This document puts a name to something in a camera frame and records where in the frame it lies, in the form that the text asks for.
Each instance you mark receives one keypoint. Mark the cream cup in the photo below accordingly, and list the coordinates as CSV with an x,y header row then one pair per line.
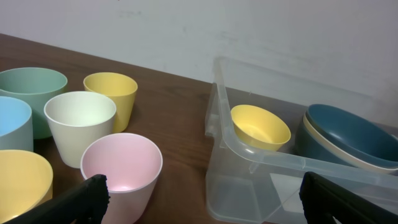
x,y
77,119

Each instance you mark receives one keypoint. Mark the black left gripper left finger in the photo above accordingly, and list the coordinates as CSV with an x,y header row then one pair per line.
x,y
85,203

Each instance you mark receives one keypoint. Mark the yellow small bowl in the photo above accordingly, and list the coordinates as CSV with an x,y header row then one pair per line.
x,y
259,128

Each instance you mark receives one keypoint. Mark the green cup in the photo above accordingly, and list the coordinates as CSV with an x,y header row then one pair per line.
x,y
35,86

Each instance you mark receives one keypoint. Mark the yellow cup upper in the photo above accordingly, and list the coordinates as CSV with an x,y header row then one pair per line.
x,y
120,88

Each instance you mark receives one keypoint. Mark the pink cup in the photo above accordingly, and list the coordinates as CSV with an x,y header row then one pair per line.
x,y
131,164

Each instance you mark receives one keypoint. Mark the yellow cup lower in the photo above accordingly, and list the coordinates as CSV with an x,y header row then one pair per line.
x,y
26,182

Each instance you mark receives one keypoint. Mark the yellow cup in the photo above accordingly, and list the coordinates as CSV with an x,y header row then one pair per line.
x,y
120,88
26,182

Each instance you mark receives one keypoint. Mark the beige large bowl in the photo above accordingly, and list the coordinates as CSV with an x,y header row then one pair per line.
x,y
339,153

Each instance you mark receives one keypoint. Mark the dark blue bowl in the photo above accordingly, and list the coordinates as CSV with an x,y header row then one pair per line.
x,y
307,146
354,134

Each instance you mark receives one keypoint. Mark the light blue cup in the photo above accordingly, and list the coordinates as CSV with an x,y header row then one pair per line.
x,y
16,125

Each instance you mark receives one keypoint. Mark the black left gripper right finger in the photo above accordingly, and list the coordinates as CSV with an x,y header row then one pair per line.
x,y
328,203

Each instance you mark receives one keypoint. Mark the white label in bin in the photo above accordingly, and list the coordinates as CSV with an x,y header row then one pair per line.
x,y
288,189

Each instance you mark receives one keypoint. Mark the clear plastic storage bin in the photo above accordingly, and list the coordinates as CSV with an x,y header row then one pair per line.
x,y
238,180

